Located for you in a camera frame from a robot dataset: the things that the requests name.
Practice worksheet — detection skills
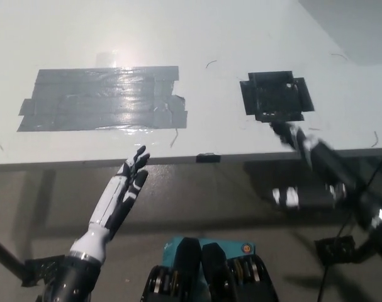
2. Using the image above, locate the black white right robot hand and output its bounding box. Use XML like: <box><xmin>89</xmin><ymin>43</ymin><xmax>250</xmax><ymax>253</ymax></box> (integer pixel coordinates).
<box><xmin>269</xmin><ymin>120</ymin><xmax>381</xmax><ymax>228</ymax></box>

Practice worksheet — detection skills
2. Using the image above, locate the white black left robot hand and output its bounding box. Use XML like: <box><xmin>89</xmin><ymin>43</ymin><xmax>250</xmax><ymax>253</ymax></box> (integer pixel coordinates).
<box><xmin>87</xmin><ymin>144</ymin><xmax>152</xmax><ymax>242</ymax></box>

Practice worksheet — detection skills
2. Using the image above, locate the black teal robot torso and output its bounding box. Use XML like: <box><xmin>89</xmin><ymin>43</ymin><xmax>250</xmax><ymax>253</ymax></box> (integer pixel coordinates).
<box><xmin>142</xmin><ymin>235</ymin><xmax>279</xmax><ymax>302</ymax></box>

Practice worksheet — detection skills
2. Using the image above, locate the black tape square patch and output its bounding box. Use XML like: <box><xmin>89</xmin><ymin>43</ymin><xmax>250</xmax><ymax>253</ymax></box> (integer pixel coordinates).
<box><xmin>239</xmin><ymin>70</ymin><xmax>315</xmax><ymax>123</ymax></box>

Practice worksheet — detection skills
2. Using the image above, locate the grey duct tape patch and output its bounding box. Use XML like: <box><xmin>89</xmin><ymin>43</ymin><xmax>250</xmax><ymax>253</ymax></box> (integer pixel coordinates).
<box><xmin>16</xmin><ymin>65</ymin><xmax>189</xmax><ymax>133</ymax></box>

